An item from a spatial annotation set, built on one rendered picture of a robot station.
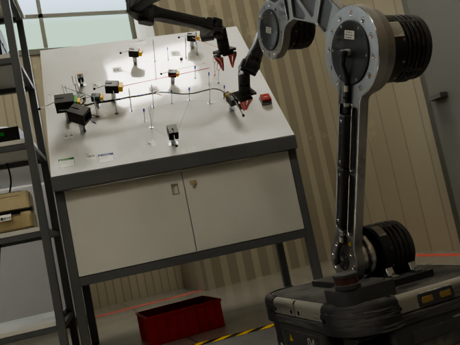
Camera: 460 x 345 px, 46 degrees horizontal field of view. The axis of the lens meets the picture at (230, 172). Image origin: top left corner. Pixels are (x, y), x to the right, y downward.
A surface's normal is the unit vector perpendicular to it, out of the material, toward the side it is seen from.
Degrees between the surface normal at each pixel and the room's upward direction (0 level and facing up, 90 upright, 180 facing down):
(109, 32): 90
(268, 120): 53
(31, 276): 90
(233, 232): 90
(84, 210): 90
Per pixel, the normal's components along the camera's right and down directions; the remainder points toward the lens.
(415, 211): -0.92, 0.16
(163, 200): 0.20, -0.13
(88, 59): 0.04, -0.69
